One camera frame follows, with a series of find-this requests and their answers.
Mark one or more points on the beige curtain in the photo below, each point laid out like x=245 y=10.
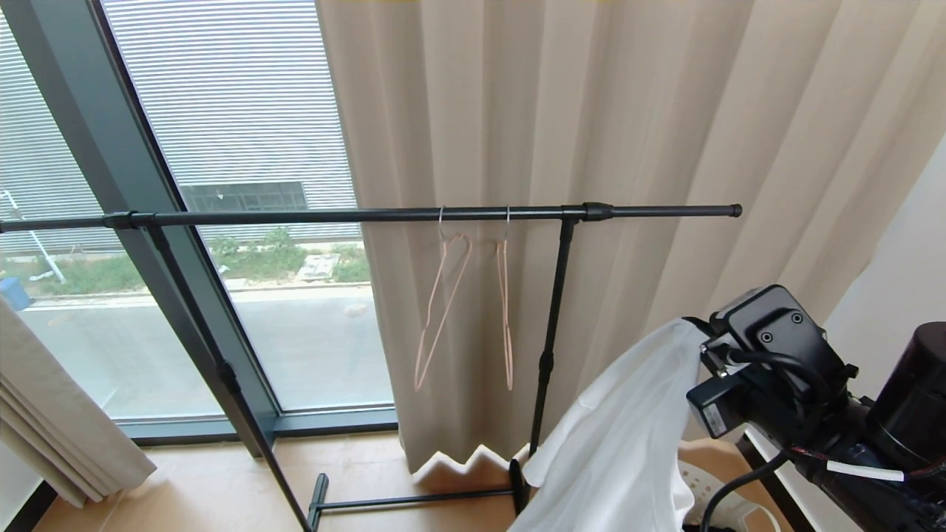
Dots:
x=628 y=111
x=52 y=414

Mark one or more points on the white laundry basket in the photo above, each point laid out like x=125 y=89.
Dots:
x=709 y=491

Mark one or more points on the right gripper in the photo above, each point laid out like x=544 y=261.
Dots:
x=768 y=414

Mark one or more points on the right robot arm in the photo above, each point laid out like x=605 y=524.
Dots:
x=909 y=399

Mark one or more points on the black clothes rack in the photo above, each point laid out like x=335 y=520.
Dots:
x=332 y=215

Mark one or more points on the window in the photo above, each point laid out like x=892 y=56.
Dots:
x=244 y=111

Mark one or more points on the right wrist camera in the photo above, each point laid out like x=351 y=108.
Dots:
x=776 y=325

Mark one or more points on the pink clothes hanger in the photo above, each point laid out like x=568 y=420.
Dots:
x=441 y=310
x=507 y=332

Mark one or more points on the white printed t-shirt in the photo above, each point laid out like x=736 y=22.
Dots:
x=621 y=443

